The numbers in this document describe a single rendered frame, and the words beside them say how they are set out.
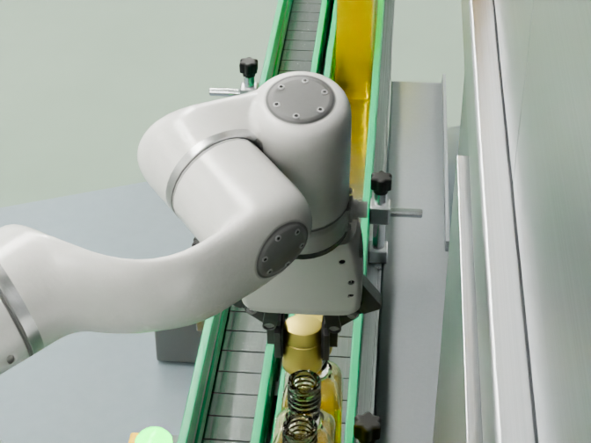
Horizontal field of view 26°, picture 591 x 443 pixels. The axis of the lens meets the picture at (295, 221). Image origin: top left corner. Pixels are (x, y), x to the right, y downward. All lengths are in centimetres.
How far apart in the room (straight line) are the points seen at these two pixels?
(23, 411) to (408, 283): 52
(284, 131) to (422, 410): 65
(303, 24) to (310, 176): 141
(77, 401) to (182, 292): 88
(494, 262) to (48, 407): 96
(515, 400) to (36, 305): 31
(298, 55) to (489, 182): 131
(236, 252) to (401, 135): 116
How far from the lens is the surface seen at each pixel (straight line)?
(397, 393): 150
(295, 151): 90
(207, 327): 146
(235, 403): 149
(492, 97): 102
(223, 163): 87
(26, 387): 174
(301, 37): 227
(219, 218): 85
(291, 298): 105
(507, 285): 82
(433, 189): 185
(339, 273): 102
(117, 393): 171
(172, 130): 90
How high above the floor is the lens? 188
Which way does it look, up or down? 35 degrees down
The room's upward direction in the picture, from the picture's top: straight up
